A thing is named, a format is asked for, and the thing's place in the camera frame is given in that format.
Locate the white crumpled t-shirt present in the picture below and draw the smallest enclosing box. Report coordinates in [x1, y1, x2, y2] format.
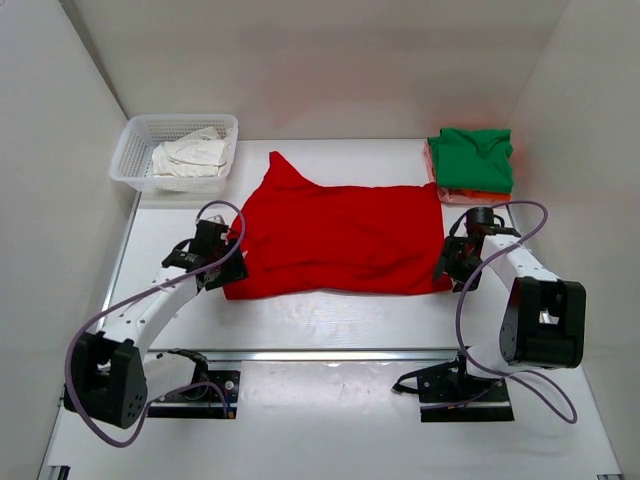
[151, 127, 234, 178]

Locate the white plastic basket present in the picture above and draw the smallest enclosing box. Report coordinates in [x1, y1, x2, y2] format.
[109, 114, 239, 194]

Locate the green folded t-shirt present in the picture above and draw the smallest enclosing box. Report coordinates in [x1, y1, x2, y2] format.
[427, 128, 514, 194]

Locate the orange folded t-shirt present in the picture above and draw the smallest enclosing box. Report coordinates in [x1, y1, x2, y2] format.
[450, 189, 512, 204]

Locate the pink folded t-shirt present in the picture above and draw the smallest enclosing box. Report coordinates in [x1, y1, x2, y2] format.
[423, 139, 501, 205]

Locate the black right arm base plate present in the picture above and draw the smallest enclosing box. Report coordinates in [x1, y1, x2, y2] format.
[391, 353, 515, 424]

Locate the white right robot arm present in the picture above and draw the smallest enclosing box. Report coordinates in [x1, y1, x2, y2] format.
[433, 207, 586, 378]

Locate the red t-shirt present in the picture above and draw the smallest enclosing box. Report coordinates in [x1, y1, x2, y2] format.
[224, 151, 452, 300]

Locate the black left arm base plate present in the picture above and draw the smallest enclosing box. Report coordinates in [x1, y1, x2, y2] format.
[144, 349, 241, 420]

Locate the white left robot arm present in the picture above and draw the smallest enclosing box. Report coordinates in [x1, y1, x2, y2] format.
[63, 216, 248, 429]

